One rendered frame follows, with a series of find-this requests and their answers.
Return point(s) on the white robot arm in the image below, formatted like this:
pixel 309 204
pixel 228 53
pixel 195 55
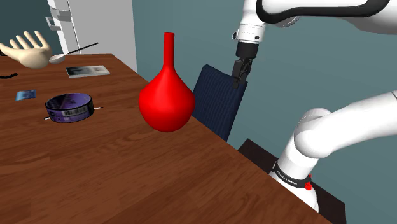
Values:
pixel 338 127

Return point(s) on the red long-necked vase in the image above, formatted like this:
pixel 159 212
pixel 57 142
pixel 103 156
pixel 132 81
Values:
pixel 166 102

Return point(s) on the brown wooden table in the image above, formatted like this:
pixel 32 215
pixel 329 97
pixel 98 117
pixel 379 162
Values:
pixel 108 167

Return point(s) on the round purple tin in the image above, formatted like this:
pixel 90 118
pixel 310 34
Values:
pixel 68 107

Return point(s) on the dark robot stand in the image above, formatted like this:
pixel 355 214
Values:
pixel 256 153

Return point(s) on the beige hand model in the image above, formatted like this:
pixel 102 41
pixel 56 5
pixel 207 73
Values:
pixel 32 56

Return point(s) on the white refrigerator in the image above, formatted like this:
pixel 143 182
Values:
pixel 102 28

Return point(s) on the grey flat book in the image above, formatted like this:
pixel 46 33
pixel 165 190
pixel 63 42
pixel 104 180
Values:
pixel 87 71

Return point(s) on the navy blue chair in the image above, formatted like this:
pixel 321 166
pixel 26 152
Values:
pixel 215 99

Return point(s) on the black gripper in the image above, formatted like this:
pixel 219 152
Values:
pixel 247 50

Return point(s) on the small blue card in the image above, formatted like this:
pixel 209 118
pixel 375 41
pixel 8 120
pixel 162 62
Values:
pixel 25 95

